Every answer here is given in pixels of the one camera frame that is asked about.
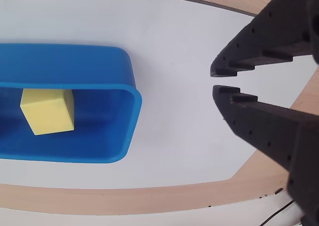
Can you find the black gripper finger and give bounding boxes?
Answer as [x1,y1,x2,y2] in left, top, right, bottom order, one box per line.
[212,85,319,226]
[210,0,319,78]

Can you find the yellow cube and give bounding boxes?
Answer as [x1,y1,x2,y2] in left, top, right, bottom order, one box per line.
[19,88,75,136]

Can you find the thin black cable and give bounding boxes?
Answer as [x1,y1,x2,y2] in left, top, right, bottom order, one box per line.
[259,200,295,226]

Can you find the white rectangular mat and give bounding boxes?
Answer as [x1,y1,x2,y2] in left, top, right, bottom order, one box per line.
[0,0,319,190]

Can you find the blue rectangular bin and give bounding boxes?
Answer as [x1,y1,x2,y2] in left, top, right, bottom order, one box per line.
[0,43,143,164]

